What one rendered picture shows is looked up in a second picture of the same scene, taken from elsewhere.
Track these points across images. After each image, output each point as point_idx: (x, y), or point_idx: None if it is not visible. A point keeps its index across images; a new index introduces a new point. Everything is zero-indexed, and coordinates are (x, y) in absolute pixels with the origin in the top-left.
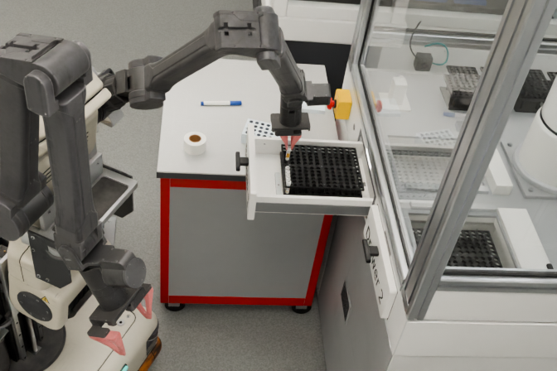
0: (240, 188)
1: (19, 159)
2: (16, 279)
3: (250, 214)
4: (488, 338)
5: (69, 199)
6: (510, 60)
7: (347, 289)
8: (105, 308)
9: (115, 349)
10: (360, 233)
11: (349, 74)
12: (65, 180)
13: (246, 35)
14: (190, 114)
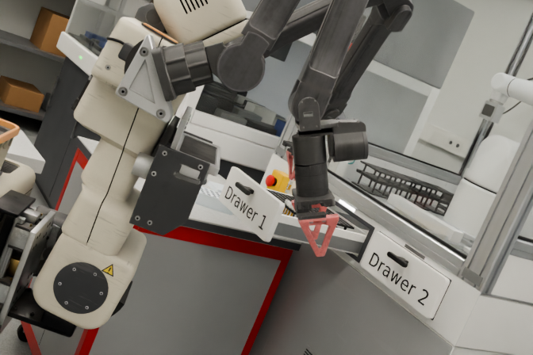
0: (205, 243)
1: None
2: (73, 242)
3: (270, 233)
4: (522, 326)
5: (344, 35)
6: None
7: (315, 353)
8: (315, 192)
9: (317, 246)
10: (339, 281)
11: (280, 160)
12: (353, 8)
13: None
14: None
